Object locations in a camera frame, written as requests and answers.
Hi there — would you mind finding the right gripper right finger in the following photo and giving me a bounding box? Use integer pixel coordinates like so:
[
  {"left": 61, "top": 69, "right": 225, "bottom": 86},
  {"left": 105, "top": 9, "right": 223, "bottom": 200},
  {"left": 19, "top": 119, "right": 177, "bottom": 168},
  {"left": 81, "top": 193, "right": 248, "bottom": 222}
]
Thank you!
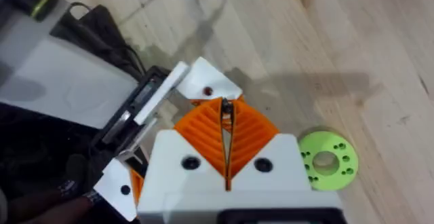
[{"left": 228, "top": 98, "right": 315, "bottom": 193}]

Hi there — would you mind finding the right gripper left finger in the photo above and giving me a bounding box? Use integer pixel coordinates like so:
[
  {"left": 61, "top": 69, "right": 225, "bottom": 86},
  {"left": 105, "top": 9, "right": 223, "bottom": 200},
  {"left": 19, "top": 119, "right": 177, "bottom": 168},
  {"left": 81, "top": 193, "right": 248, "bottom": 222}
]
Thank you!
[{"left": 136, "top": 97, "right": 229, "bottom": 214}]

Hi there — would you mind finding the green disc with holes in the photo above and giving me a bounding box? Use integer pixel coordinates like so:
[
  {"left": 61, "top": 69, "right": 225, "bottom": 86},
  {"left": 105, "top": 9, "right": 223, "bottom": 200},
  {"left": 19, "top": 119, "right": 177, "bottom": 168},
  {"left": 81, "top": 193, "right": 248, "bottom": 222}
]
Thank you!
[{"left": 298, "top": 127, "right": 359, "bottom": 192}]

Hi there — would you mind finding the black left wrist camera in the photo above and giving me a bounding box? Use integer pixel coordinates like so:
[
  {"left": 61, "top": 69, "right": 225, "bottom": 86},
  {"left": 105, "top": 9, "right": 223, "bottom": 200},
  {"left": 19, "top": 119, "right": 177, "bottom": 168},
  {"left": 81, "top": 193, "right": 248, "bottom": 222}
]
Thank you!
[{"left": 50, "top": 3, "right": 147, "bottom": 81}]

